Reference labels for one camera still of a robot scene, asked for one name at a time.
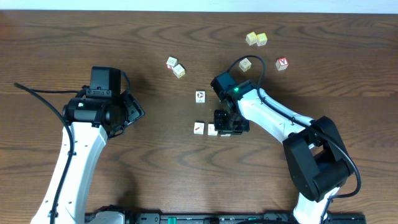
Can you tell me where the white block red number three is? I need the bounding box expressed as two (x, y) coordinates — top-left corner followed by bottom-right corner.
(166, 57), (178, 70)

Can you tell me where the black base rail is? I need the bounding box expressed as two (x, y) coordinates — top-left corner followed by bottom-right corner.
(83, 211), (368, 224)

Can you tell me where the red letter block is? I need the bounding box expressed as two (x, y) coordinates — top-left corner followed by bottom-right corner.
(275, 57), (289, 71)

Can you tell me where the cream block with faint drawing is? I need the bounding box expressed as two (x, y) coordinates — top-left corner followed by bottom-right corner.
(239, 58), (252, 72)

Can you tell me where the yellow block of pair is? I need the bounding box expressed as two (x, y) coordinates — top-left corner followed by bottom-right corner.
(246, 32), (257, 45)
(256, 32), (268, 47)

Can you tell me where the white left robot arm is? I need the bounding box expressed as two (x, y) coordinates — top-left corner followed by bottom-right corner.
(31, 89), (145, 223)

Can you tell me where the cream block with umbrella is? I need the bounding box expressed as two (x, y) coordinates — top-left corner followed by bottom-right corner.
(173, 64), (186, 78)

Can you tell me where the white block with hammer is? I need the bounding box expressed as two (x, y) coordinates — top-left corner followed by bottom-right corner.
(193, 122), (205, 135)

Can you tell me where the yellow block left of pair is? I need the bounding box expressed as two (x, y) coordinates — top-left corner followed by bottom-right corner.
(246, 32), (257, 45)

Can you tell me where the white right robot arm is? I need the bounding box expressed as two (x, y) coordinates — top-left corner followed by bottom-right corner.
(211, 78), (361, 223)

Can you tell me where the white block with soccer ball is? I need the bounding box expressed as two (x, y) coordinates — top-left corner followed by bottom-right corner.
(195, 91), (206, 103)

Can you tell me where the yellow block right of pair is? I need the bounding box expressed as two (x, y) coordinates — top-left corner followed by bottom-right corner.
(256, 32), (268, 47)

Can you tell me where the white block with faint print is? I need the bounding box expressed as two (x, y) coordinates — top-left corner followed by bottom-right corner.
(208, 123), (218, 136)

